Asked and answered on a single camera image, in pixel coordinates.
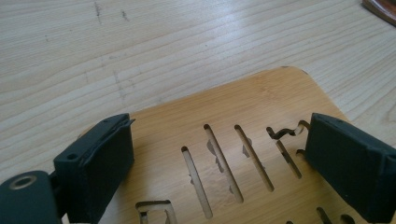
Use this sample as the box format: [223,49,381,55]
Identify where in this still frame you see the slotted wooden trivet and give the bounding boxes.
[78,65,375,224]

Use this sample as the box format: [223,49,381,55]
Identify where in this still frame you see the red-brown wooden spoon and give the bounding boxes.
[362,0,396,26]

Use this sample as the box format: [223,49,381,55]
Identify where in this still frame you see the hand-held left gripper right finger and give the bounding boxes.
[304,112,396,224]

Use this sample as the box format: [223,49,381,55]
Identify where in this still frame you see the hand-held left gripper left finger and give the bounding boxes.
[53,113,135,224]

